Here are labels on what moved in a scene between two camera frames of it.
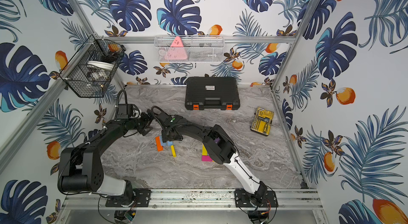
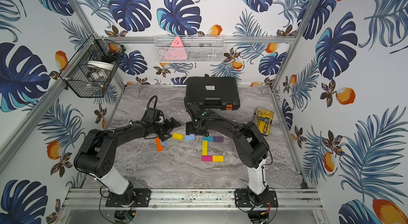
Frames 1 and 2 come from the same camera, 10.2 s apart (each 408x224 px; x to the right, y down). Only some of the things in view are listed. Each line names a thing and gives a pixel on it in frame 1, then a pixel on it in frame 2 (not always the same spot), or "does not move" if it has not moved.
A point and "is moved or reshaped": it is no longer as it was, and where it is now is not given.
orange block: x=158 y=142 does not move
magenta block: x=206 y=158 does not move
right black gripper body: x=166 y=137 to x=192 y=128
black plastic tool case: x=215 y=93 does not move
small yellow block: x=173 y=153 is moved or reshaped
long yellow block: x=204 y=152 does not move
